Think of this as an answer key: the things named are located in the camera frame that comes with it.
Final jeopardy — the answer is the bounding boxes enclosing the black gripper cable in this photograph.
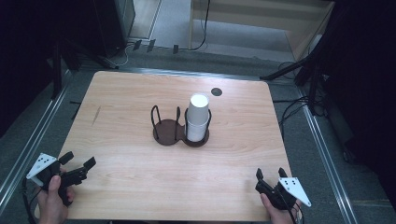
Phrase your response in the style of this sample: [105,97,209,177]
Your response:
[21,177,43,224]
[274,186,305,224]

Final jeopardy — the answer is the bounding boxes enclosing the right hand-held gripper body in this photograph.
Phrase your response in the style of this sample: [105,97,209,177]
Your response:
[254,176,313,211]

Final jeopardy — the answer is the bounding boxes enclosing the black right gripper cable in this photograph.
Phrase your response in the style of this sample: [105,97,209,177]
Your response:
[274,186,305,224]

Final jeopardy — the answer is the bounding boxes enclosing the black floor cables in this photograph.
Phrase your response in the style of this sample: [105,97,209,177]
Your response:
[272,61,325,141]

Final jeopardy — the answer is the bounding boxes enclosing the black cabinet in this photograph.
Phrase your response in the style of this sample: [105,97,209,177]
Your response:
[92,0,136,59]

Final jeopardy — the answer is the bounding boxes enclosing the metal floor rail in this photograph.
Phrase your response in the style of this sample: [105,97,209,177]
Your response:
[0,70,72,207]
[297,88,360,224]

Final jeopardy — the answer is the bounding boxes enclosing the black metal stand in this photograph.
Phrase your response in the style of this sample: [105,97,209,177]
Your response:
[49,36,120,101]
[259,46,332,117]

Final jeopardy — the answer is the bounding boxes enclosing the black hanging cable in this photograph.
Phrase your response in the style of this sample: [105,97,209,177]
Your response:
[186,0,211,52]

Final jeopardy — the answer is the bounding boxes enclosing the person's right hand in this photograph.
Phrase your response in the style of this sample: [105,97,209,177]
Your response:
[260,192,303,224]

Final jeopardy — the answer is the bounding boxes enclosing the white paper cup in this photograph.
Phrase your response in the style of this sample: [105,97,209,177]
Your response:
[186,93,210,126]
[185,119,209,143]

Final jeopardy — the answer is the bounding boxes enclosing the light wooden shelf unit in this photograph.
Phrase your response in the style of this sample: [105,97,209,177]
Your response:
[188,0,336,63]

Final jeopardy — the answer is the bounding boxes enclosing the dark brown double cup holder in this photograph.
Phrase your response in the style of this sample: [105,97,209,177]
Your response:
[150,105,213,147]

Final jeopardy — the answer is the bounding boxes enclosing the person's left hand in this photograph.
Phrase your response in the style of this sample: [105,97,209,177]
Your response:
[36,168,76,224]

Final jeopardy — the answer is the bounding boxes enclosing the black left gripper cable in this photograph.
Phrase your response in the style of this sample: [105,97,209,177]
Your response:
[21,177,43,224]

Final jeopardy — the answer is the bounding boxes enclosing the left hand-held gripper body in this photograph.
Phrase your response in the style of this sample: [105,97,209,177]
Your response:
[25,152,89,207]

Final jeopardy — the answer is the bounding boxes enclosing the white floor cable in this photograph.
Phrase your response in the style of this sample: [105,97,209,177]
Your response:
[114,42,138,68]

